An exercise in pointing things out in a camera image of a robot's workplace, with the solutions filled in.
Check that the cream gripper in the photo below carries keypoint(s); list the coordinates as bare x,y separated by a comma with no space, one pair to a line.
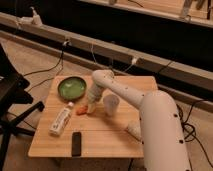
91,107

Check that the orange pepper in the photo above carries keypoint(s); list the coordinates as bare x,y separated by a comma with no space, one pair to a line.
82,110

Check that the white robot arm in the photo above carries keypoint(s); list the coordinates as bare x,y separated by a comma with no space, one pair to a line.
162,135

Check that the green ceramic bowl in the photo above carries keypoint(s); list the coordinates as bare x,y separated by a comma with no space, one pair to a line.
72,88

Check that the light wooden table board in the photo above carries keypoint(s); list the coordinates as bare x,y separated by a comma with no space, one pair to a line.
102,136

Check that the white tube with cap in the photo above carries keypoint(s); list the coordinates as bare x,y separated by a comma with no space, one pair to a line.
61,120

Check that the black rectangular block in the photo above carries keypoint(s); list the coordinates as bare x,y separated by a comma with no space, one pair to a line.
76,144

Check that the beige sponge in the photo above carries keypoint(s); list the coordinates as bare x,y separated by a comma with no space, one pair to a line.
133,128

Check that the white power strip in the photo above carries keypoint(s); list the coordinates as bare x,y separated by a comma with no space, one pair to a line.
35,19

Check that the white wall plug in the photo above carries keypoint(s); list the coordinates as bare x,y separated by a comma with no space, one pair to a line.
134,61

